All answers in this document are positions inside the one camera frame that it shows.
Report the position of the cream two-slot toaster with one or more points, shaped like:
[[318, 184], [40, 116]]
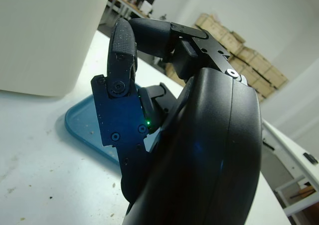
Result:
[[45, 35]]

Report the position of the blue plastic tray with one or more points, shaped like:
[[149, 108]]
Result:
[[82, 120]]

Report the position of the white metal workbench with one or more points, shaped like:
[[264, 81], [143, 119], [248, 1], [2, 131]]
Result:
[[122, 5]]

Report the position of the white side table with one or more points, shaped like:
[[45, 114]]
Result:
[[291, 145]]

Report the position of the stacked wooden crates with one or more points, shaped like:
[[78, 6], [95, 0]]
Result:
[[261, 67]]

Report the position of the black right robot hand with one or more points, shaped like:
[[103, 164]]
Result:
[[204, 147]]

